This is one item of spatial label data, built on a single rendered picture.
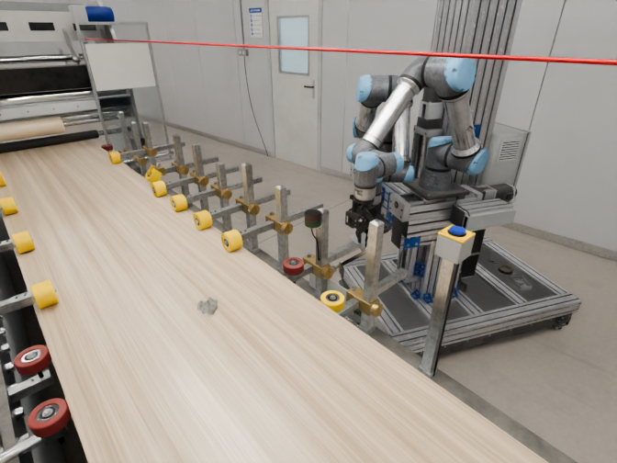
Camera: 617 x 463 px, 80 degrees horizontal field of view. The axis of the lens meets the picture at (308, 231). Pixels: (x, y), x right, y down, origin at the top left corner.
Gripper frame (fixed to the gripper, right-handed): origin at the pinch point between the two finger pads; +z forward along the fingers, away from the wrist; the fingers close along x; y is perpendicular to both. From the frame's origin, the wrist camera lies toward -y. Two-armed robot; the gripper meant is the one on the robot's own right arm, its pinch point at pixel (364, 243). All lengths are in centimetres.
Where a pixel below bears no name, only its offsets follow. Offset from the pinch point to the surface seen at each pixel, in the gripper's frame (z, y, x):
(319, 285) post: 4.4, -33.0, -5.0
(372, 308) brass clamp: -0.8, -33.3, -32.0
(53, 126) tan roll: -23, -73, 251
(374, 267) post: -16.9, -32.7, -30.7
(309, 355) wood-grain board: -8, -68, -38
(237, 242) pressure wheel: -12, -54, 21
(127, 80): -51, -13, 247
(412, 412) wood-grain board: -8, -61, -67
